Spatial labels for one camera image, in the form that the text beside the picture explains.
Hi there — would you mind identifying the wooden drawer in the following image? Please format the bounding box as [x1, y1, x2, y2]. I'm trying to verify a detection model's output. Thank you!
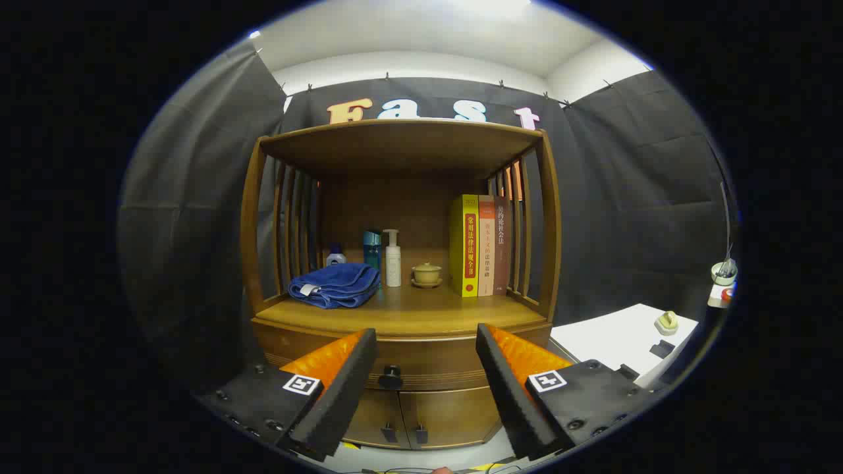
[252, 321, 553, 394]

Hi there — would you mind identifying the blue folded towel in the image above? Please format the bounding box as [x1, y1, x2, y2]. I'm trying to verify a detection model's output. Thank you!
[288, 262, 381, 310]

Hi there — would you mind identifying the white pump bottle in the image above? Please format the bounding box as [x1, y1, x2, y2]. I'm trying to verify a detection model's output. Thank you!
[383, 228, 402, 288]

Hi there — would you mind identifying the yellow lidded teacup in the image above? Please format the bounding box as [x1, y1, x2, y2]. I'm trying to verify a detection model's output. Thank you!
[411, 262, 444, 289]

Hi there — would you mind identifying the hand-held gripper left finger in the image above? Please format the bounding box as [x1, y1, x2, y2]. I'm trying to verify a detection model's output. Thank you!
[196, 328, 379, 463]

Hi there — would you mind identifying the white side cabinet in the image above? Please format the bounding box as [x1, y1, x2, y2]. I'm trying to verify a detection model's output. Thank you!
[550, 303, 700, 389]

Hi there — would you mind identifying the wooden countertop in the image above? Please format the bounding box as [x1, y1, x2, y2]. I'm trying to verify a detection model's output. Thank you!
[254, 249, 549, 338]

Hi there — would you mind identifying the beige book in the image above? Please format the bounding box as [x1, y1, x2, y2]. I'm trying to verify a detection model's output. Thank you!
[477, 195, 496, 297]

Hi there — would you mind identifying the wooden cabinet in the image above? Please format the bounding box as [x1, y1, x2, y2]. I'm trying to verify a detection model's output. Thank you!
[239, 118, 562, 452]

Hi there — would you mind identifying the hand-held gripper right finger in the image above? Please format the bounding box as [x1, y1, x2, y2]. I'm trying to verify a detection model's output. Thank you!
[476, 323, 659, 461]

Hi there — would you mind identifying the brown book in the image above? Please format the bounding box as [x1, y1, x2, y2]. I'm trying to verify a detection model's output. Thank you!
[493, 196, 512, 296]

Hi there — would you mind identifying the yellow book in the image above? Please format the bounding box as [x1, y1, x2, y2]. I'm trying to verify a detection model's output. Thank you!
[450, 194, 480, 298]

